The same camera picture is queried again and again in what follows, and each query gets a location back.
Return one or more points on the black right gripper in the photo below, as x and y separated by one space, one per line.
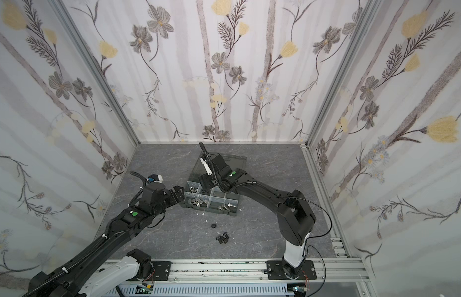
207 178

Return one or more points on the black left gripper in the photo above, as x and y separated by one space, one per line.
176 195

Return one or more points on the steel hex nut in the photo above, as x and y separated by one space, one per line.
195 190

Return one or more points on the steel wing nut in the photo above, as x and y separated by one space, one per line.
199 203

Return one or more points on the black hex bolt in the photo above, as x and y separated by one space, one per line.
226 237
219 238

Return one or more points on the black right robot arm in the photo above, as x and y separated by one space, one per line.
293 211

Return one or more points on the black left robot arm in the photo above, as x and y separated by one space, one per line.
71 279

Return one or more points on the green plastic organizer box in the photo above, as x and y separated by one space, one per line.
202 193

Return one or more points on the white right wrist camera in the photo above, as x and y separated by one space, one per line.
207 166

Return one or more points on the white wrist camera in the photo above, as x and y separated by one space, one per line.
155 178
207 166

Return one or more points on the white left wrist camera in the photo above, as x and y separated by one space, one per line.
155 178

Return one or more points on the white perforated cable duct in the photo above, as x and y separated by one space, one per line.
208 290

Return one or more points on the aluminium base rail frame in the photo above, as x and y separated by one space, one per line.
320 277

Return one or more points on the left aluminium corner post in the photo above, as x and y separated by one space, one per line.
93 66

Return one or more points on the aluminium corner post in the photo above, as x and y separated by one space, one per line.
93 66
362 27

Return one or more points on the right aluminium corner post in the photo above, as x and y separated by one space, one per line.
362 27

